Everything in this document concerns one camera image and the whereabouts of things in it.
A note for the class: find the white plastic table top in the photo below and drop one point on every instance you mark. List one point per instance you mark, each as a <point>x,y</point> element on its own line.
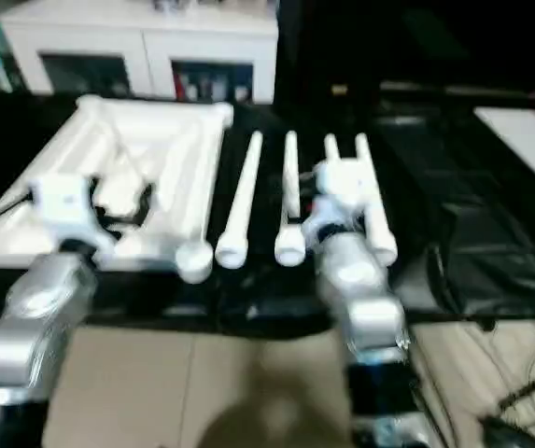
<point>146,149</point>

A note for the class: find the white plastic table leg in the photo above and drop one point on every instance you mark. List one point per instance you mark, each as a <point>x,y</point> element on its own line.
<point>239,205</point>
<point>330,147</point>
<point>290,187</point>
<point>374,215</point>

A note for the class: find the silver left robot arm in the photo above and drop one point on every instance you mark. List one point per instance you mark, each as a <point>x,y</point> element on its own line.
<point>34,317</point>

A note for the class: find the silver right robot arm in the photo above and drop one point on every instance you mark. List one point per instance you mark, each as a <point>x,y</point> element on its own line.
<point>365,299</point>

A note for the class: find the small yellow tag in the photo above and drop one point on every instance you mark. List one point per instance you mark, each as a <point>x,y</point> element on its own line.
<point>340,90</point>

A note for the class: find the white cabinet with glass doors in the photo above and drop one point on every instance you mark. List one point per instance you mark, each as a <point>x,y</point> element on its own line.
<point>155,47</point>

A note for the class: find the black plastic mat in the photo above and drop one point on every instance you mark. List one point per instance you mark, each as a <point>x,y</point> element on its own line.
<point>491,233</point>

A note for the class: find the small dark grey bundle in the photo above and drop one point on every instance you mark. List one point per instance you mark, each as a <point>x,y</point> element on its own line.
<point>171,5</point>

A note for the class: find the white flat board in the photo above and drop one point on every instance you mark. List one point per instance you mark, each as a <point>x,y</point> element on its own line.
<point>528,140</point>

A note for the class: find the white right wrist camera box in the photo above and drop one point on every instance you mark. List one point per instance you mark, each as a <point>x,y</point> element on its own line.
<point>342,187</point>

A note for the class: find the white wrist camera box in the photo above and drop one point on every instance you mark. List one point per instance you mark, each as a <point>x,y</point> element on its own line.
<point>62,205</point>
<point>342,187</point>

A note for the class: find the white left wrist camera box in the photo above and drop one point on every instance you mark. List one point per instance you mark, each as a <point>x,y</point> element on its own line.
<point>62,205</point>

